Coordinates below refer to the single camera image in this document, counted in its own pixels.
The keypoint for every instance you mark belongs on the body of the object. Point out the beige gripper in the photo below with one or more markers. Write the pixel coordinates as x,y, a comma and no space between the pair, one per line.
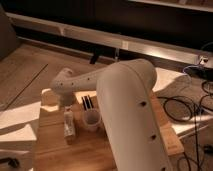
66,99

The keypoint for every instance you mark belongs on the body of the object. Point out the clear plastic bottle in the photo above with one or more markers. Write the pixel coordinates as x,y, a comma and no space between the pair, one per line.
69,126

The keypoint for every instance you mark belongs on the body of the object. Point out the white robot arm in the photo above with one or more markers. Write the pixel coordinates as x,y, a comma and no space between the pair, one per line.
123,93

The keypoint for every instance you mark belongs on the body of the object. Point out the black slotted holder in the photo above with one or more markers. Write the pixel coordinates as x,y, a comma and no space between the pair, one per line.
87,102

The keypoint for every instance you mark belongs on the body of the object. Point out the translucent plastic cup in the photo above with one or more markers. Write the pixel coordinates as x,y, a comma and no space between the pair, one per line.
91,120

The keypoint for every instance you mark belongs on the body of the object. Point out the dark chair corner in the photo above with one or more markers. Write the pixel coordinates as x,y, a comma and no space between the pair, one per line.
9,41

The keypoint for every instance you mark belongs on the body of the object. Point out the white long rail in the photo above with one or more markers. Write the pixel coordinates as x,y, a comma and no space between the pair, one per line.
151,48

